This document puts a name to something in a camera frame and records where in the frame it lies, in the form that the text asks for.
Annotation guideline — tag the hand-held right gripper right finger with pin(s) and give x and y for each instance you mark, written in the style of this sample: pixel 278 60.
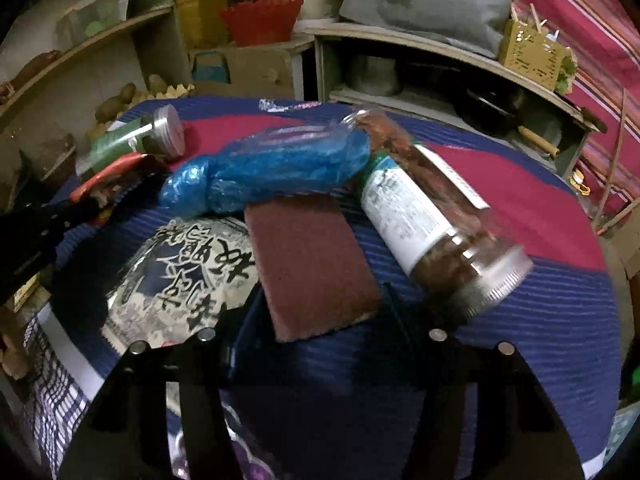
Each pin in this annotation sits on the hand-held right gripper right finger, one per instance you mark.
pixel 405 340

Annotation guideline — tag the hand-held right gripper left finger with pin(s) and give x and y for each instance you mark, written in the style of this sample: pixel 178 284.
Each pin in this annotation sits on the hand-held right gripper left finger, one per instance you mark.
pixel 245 340

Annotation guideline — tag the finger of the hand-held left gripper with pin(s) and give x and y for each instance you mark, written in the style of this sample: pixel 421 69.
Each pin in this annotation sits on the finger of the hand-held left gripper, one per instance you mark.
pixel 70 212

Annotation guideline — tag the orange snack packet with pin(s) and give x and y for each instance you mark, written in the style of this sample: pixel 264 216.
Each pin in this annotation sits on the orange snack packet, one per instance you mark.
pixel 100 178

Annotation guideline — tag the maroon scouring pad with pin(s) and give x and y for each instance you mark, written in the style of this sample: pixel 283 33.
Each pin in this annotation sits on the maroon scouring pad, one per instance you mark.
pixel 310 270

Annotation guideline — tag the black foil snack bag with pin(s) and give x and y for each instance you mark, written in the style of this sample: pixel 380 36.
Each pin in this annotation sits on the black foil snack bag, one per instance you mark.
pixel 175 270

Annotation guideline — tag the green labelled jar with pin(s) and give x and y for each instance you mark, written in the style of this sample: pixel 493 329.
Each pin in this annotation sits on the green labelled jar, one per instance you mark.
pixel 130 140

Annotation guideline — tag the brown potato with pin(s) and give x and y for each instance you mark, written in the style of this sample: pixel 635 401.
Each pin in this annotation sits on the brown potato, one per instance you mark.
pixel 123 96
pixel 106 111
pixel 157 83

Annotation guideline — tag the glass jar with brown contents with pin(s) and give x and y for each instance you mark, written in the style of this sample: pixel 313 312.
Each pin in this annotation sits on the glass jar with brown contents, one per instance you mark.
pixel 430 210

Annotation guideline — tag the wooden corner shelf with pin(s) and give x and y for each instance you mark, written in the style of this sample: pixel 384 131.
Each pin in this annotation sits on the wooden corner shelf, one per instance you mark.
pixel 90 45

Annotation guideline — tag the striped checked tablecloth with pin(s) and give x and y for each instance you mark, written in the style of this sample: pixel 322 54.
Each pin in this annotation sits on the striped checked tablecloth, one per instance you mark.
pixel 500 200

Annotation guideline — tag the blue plastic bag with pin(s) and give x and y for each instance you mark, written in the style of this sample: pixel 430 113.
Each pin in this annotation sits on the blue plastic bag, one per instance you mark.
pixel 270 170

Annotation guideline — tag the green plastic bag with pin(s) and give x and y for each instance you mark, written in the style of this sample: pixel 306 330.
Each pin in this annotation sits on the green plastic bag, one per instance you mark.
pixel 632 375

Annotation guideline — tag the yellow capped oil bottle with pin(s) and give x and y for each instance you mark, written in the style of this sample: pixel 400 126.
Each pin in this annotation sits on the yellow capped oil bottle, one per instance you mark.
pixel 580 183

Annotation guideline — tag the brown cardboard box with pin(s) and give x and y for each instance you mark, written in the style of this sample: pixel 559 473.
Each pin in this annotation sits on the brown cardboard box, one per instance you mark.
pixel 260 67

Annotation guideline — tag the wooden rolling pin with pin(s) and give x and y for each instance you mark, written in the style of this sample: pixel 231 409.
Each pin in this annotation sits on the wooden rolling pin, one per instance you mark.
pixel 537 140

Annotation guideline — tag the black wok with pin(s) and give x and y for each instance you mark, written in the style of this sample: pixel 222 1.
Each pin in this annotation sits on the black wok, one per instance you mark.
pixel 480 100

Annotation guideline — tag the grey metal pot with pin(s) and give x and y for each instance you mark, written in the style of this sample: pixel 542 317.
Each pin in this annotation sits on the grey metal pot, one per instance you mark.
pixel 372 77

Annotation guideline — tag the red plastic basket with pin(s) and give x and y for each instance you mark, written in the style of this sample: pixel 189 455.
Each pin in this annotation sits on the red plastic basket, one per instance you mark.
pixel 260 20

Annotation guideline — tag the straw broom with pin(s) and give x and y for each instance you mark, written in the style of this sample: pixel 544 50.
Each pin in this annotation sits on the straw broom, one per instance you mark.
pixel 617 160

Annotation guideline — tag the wooden low cabinet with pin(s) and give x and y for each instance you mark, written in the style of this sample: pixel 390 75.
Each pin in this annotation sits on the wooden low cabinet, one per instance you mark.
pixel 400 40

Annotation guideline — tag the yellow chopstick holder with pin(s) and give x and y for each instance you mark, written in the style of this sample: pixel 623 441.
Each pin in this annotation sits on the yellow chopstick holder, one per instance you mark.
pixel 535 57

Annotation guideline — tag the green leafy vegetable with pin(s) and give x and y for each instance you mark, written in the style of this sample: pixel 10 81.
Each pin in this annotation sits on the green leafy vegetable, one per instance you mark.
pixel 568 72

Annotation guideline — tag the grey fabric cover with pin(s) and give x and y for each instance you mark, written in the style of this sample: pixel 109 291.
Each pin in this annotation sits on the grey fabric cover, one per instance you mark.
pixel 430 0

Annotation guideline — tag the bunch of chopsticks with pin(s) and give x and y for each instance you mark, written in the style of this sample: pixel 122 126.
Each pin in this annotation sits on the bunch of chopsticks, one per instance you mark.
pixel 535 17

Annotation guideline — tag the red striped hanging cloth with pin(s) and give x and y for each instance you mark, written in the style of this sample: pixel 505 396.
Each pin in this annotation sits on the red striped hanging cloth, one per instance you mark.
pixel 590 10

